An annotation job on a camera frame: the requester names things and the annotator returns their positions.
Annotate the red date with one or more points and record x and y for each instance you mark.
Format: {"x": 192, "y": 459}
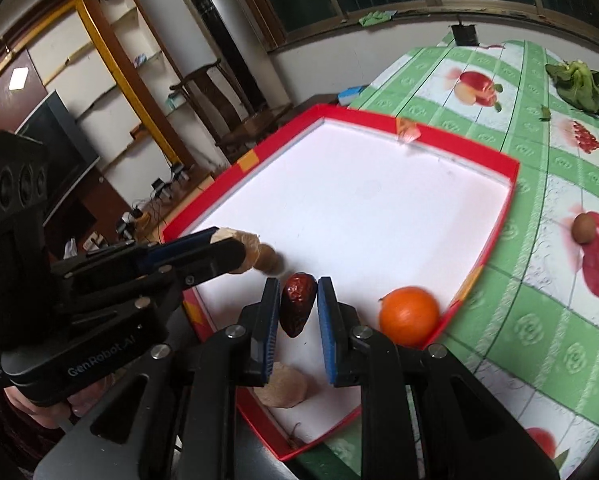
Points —
{"x": 295, "y": 305}

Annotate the green bok choy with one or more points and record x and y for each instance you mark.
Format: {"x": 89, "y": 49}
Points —
{"x": 582, "y": 85}

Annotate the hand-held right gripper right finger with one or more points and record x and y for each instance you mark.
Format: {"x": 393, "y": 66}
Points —
{"x": 328, "y": 332}

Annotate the dark wooden chair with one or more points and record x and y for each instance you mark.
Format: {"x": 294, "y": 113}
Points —
{"x": 259, "y": 120}

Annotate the green cloth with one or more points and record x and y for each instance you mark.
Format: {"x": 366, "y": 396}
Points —
{"x": 377, "y": 17}

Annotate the white standing air conditioner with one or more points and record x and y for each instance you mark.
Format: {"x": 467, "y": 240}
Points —
{"x": 219, "y": 35}

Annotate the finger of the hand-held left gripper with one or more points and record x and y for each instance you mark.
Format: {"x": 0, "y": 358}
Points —
{"x": 214, "y": 262}
{"x": 179, "y": 249}

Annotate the person's left hand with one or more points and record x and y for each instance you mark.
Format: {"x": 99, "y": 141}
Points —
{"x": 44, "y": 412}

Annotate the orange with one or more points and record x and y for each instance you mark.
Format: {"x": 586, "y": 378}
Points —
{"x": 409, "y": 315}

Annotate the beige cake piece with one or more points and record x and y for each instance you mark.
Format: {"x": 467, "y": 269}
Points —
{"x": 249, "y": 250}
{"x": 289, "y": 385}

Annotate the wooden shelf cabinet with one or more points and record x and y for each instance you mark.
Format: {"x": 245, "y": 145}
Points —
{"x": 119, "y": 75}

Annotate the black pen holder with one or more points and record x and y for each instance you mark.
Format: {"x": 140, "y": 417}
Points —
{"x": 464, "y": 35}

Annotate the blue box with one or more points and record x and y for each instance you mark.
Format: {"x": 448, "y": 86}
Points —
{"x": 353, "y": 95}

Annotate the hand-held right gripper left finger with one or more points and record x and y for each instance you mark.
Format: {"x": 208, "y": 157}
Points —
{"x": 265, "y": 332}

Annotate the wooden television stand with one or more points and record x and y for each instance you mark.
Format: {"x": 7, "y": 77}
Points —
{"x": 104, "y": 200}

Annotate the brown longan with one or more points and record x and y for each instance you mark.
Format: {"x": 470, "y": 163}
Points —
{"x": 273, "y": 260}
{"x": 583, "y": 228}

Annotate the black battery charger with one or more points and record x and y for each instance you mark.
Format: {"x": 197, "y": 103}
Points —
{"x": 178, "y": 173}
{"x": 160, "y": 190}

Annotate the black television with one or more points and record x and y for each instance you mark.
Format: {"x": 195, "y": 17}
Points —
{"x": 54, "y": 130}

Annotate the green fruit print tablecloth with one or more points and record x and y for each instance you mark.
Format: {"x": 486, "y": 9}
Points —
{"x": 529, "y": 310}

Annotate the red cardboard box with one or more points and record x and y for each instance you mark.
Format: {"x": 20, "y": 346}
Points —
{"x": 369, "y": 200}

